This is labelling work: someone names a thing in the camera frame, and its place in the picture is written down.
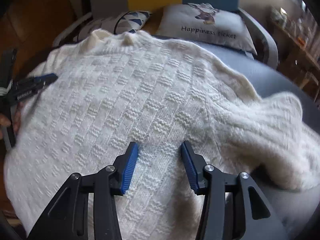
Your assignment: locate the cream knitted sweater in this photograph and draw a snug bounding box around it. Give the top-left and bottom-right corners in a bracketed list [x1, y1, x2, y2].
[4, 30, 319, 239]

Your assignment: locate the person left hand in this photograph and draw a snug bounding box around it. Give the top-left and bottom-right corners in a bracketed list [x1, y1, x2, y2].
[0, 102, 24, 134]

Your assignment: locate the triangle pattern pillow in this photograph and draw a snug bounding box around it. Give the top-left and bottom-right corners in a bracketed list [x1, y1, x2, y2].
[73, 10, 152, 42]

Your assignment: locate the multicolour sofa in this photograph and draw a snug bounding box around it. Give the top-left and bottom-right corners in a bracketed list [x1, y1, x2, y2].
[52, 0, 279, 68]

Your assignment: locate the wooden side table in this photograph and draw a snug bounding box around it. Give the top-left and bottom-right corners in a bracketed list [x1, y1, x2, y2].
[267, 20, 319, 102]

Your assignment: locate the grey deer print pillow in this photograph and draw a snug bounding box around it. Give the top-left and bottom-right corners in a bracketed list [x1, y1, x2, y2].
[156, 3, 257, 55]

